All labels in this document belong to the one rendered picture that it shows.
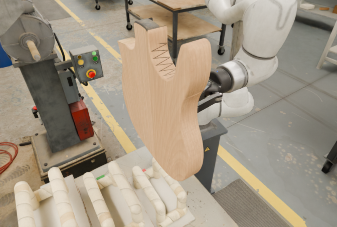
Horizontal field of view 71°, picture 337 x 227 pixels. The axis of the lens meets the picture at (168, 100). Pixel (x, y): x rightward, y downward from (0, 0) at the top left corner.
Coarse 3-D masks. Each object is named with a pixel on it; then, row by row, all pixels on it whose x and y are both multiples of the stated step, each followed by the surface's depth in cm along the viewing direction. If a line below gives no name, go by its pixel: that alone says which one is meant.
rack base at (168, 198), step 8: (152, 184) 91; (160, 184) 91; (136, 192) 88; (144, 192) 88; (160, 192) 88; (168, 192) 88; (144, 200) 86; (168, 200) 86; (176, 200) 86; (144, 208) 83; (152, 208) 83; (168, 208) 83; (152, 216) 81; (184, 216) 81; (192, 216) 81; (176, 224) 79; (184, 224) 79
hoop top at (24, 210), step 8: (16, 184) 61; (24, 184) 61; (16, 192) 59; (24, 192) 59; (16, 200) 58; (24, 200) 57; (24, 208) 56; (32, 208) 57; (24, 216) 54; (32, 216) 55; (24, 224) 53; (32, 224) 53
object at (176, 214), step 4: (176, 208) 80; (184, 208) 80; (172, 212) 79; (176, 212) 79; (180, 212) 79; (184, 212) 79; (168, 216) 77; (172, 216) 78; (176, 216) 78; (180, 216) 79; (164, 220) 76; (168, 220) 77; (172, 220) 77; (160, 224) 76; (164, 224) 76; (168, 224) 77
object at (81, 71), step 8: (80, 48) 148; (88, 48) 148; (96, 48) 148; (72, 56) 141; (88, 56) 145; (96, 56) 147; (88, 64) 147; (96, 64) 150; (72, 72) 160; (80, 72) 147; (88, 72) 150; (96, 72) 153; (80, 80) 150; (88, 80) 153
